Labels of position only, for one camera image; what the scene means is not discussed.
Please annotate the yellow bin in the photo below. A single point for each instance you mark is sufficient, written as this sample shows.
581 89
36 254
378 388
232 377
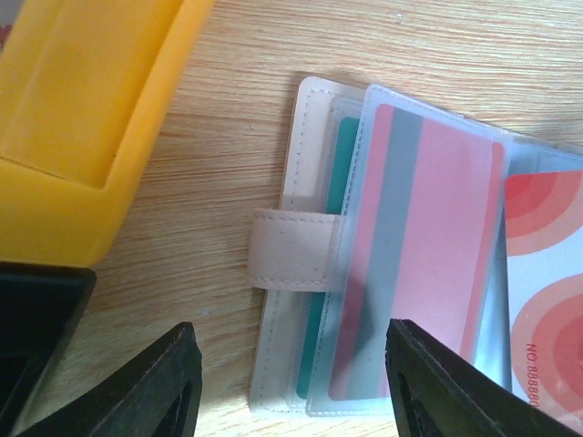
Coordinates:
85 87

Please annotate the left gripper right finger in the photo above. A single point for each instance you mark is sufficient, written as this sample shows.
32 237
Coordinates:
435 392

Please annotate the black bin with red cards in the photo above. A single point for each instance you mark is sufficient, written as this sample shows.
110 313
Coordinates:
41 307

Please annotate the red patterned credit card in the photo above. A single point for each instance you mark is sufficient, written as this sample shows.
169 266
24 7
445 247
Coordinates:
426 224
543 214

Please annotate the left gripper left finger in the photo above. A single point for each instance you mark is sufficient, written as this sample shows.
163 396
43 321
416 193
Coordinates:
157 393

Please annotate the beige card holder wallet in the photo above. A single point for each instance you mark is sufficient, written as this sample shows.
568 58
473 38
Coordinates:
299 252

